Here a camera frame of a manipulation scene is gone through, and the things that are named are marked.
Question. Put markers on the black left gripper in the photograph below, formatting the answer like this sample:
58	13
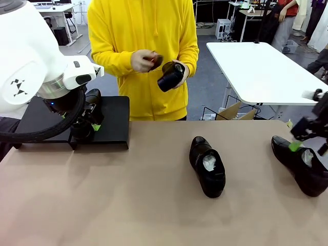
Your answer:
61	103

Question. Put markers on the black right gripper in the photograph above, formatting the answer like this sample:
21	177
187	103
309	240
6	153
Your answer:
321	107

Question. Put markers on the black leather shoe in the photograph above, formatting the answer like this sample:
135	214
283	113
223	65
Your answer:
210	184
92	96
312	182
167	82

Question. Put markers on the brown shoe brush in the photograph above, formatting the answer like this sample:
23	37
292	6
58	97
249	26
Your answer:
156	60

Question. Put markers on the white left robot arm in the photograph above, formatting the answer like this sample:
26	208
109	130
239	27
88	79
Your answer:
25	51

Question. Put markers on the person's right forearm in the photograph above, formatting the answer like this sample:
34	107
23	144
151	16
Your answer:
110	61

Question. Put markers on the person's left forearm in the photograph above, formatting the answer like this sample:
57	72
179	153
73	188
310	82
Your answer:
193	61

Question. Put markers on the black metal shoe stand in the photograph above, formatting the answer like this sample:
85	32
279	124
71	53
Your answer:
33	121
115	120

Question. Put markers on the person's right hand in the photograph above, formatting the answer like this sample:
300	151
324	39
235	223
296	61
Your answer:
139	61

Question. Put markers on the person's left hand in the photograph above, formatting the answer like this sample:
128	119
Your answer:
184	71

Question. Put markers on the pale tape piece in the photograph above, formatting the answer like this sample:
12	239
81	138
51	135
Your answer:
289	124

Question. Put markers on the person in dark trousers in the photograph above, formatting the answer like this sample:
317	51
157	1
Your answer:
319	61

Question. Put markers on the black computer tower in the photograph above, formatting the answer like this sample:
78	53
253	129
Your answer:
61	36

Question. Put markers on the cardboard box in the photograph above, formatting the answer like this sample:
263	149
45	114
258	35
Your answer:
230	112

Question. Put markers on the white folding table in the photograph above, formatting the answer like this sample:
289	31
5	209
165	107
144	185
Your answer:
256	69

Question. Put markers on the grey storage bin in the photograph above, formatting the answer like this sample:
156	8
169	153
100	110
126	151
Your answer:
290	46

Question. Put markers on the person in yellow hoodie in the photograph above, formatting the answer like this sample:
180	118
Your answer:
143	28

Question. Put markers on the white office desk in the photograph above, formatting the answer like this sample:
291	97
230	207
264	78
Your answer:
59	7

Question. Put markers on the cream garment figure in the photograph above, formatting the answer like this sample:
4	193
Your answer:
301	15

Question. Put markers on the mannequin with red shirt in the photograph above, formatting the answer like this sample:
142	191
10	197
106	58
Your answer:
290	10

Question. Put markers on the wooden top table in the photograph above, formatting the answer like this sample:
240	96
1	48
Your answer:
253	12

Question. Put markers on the white computer case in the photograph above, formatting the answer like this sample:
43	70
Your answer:
224	28

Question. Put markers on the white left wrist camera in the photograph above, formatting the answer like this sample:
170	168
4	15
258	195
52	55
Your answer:
99	71

